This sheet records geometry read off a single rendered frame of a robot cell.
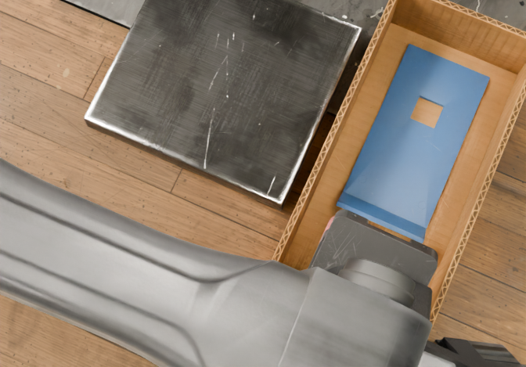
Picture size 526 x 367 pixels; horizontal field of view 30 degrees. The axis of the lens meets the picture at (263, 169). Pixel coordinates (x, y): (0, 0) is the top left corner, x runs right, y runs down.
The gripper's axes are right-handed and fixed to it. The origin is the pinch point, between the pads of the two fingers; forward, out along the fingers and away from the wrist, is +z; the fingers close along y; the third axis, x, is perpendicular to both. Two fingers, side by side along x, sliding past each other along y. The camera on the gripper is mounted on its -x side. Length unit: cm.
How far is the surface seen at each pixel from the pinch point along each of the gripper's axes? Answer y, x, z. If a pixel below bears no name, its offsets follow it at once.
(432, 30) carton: 13.3, 2.1, 17.1
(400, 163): 3.5, 0.1, 12.3
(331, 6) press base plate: 11.5, 10.4, 18.9
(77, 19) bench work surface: 2.9, 28.9, 14.1
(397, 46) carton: 10.8, 4.1, 17.6
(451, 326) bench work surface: -5.2, -8.4, 7.4
